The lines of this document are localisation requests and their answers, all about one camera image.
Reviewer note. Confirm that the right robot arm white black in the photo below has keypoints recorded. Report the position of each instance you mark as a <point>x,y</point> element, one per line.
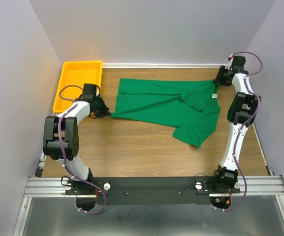
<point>241,115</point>

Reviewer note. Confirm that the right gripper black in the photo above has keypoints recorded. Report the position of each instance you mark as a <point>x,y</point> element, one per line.
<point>218,79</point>

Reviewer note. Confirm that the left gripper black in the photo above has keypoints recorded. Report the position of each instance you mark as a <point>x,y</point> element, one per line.
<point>104,111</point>

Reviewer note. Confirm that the green t shirt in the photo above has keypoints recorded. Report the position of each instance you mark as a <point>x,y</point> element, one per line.
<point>191,107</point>

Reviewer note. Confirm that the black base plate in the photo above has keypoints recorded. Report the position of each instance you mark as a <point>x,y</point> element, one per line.
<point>124,191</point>

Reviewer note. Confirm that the yellow plastic tray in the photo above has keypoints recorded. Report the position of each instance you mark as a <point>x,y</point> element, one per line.
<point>73,76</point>

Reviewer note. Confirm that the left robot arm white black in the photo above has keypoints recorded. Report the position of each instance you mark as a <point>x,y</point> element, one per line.
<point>61,138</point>

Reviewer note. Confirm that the aluminium front rail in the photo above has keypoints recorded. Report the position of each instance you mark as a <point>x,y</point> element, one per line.
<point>256,186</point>

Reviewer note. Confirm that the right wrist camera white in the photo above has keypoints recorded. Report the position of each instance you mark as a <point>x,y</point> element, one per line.
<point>228,66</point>

